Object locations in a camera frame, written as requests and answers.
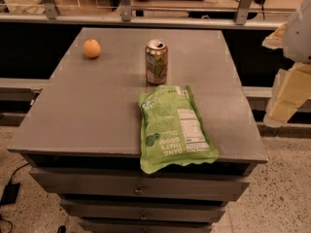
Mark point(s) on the metal railing frame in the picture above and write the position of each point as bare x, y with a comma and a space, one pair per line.
211, 14

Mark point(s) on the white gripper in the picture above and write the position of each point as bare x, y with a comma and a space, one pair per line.
298, 39

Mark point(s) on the orange fruit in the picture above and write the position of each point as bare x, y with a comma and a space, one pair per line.
92, 48

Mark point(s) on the orange soda can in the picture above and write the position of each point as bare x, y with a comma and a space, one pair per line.
156, 59

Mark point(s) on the black power adapter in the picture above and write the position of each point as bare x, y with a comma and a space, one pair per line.
10, 194

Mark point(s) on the green snack bag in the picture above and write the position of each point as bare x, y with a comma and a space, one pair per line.
171, 130

